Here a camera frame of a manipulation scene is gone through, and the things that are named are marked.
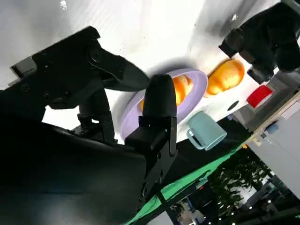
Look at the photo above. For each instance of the black frame bar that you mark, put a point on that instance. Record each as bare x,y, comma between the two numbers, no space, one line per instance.
167,206

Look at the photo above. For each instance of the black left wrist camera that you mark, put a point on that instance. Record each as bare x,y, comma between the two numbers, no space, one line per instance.
260,73

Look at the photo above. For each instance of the lilac plate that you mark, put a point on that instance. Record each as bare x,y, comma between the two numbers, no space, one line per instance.
198,83

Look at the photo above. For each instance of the green leafy plant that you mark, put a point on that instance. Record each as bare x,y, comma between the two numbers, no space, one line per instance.
236,178

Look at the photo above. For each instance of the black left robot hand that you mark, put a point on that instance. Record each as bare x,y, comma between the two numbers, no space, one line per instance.
264,30

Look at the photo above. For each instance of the pale green mug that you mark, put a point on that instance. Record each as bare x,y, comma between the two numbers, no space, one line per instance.
207,131

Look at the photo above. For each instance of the orange and white bread roll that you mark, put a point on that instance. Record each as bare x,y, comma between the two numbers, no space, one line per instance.
182,87
225,77

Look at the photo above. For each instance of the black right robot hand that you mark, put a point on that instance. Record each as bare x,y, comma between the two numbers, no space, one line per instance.
58,164

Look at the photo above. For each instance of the green cloth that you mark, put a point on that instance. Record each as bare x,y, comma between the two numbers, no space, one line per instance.
182,185

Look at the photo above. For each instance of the red round button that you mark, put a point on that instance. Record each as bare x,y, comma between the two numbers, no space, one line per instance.
259,96

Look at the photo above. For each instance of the grey machine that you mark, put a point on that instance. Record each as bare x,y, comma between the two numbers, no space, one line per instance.
281,86

